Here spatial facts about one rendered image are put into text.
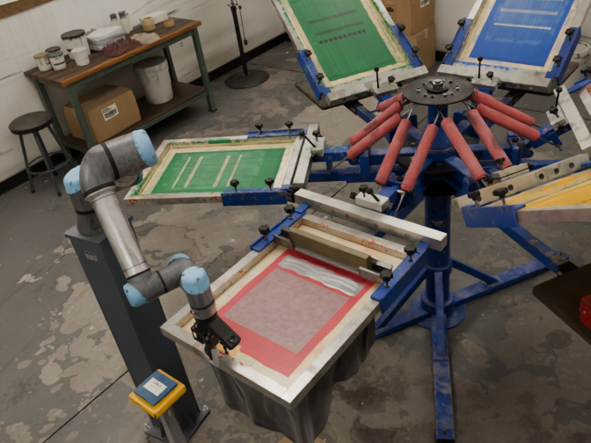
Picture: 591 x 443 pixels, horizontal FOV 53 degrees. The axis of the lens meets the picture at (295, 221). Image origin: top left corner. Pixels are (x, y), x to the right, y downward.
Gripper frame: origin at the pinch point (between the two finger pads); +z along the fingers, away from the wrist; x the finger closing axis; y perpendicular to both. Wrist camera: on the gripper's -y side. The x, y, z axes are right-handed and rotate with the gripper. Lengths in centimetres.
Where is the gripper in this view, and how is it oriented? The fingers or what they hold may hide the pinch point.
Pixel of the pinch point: (223, 359)
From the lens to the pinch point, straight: 195.5
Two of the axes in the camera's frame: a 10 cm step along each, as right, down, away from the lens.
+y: -7.7, -2.8, 5.7
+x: -6.2, 5.2, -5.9
